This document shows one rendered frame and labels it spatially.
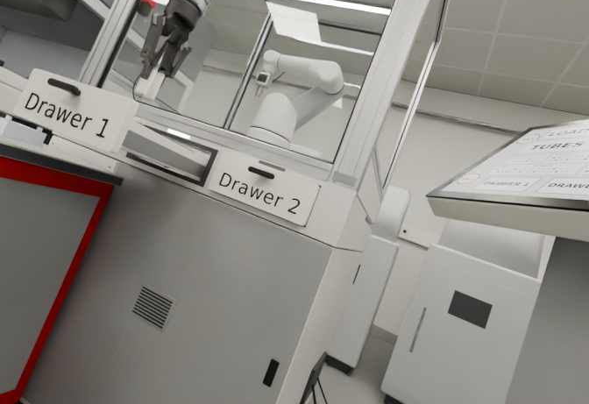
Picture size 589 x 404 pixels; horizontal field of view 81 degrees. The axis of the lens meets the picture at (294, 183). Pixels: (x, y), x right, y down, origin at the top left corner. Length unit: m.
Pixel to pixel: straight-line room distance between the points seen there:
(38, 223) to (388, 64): 0.95
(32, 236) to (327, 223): 0.71
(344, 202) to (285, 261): 0.21
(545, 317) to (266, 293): 0.57
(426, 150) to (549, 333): 3.59
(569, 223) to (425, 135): 3.69
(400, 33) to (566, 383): 0.80
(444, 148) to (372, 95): 3.24
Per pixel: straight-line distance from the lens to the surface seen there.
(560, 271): 0.65
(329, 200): 0.87
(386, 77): 0.96
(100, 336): 1.18
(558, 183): 0.61
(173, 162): 0.90
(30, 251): 1.07
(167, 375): 1.06
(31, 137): 1.12
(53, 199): 1.04
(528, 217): 0.58
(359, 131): 0.90
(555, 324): 0.64
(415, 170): 4.08
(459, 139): 4.19
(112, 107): 0.77
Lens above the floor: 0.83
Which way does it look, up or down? 5 degrees up
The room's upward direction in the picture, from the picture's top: 21 degrees clockwise
